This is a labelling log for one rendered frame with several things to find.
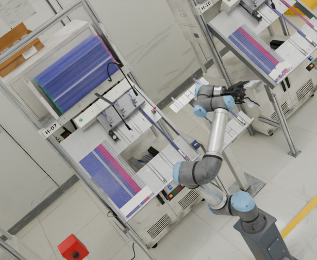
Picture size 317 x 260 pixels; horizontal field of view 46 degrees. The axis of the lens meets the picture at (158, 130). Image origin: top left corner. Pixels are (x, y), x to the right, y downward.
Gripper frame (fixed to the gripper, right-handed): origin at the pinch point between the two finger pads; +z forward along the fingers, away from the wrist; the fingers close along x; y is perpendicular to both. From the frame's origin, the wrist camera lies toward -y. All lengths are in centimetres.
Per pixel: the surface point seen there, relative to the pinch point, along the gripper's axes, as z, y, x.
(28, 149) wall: -248, -61, -115
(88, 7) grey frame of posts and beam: -113, -26, 40
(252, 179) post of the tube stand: -13, -64, -114
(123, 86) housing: -97, -26, -15
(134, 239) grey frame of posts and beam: -76, 33, -100
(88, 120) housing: -113, 2, -28
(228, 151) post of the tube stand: -29, -46, -75
